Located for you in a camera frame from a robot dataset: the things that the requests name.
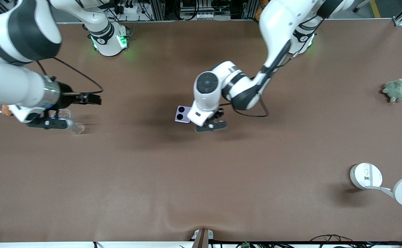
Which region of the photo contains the orange plush toy pile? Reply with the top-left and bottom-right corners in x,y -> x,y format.
255,0 -> 269,20

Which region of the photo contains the white power strip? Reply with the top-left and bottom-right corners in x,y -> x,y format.
117,0 -> 144,15

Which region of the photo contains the clear plastic cup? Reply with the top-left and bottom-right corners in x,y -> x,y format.
57,108 -> 85,135

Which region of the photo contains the lilac flip phone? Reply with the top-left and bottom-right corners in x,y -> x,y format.
175,105 -> 192,124

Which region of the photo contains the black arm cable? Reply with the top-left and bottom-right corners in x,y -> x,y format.
220,67 -> 269,118
36,57 -> 104,94

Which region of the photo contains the black cable bundle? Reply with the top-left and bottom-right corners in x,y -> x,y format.
210,234 -> 402,248

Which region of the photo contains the aluminium frame post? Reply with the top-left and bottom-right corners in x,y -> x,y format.
244,0 -> 258,20
149,0 -> 166,21

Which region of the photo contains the green turtle plush toy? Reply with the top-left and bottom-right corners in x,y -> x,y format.
382,79 -> 402,103

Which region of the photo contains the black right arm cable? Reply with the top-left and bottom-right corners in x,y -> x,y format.
36,57 -> 104,94

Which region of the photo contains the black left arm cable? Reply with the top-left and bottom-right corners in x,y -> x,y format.
220,67 -> 269,118

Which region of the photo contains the white desk lamp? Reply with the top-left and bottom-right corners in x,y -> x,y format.
350,163 -> 402,208

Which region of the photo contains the metal table edge bracket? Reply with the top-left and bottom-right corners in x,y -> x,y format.
191,228 -> 214,248

